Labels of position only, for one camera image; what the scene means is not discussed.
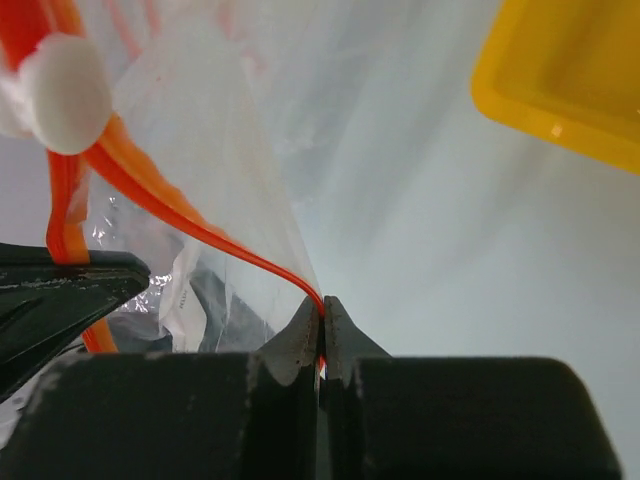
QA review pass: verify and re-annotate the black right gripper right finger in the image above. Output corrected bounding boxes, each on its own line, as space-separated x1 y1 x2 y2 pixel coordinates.
322 297 623 479

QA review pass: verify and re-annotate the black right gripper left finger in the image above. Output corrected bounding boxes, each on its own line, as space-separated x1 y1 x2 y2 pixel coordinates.
1 300 319 479

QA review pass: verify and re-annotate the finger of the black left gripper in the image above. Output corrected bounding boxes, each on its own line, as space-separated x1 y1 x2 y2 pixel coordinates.
1 243 150 400

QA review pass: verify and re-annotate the clear orange-zipper zip bag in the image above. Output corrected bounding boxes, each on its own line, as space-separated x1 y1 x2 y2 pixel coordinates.
0 0 331 366

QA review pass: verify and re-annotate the yellow plastic bin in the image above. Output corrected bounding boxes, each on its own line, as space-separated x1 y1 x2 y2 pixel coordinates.
471 1 639 174

